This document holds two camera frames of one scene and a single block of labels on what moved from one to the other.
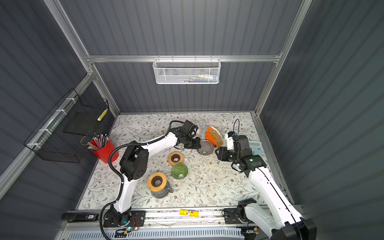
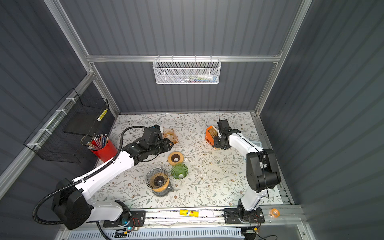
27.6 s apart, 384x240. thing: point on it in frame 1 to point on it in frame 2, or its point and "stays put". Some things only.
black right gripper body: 226,155 to 218,143
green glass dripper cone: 179,171 stays put
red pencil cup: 102,148 stays put
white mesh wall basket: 187,71 stays put
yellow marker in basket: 102,115 stays put
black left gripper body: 192,143 to 156,150
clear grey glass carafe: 163,193 stays put
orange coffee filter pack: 213,134 stays put
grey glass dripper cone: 206,147 to 156,177
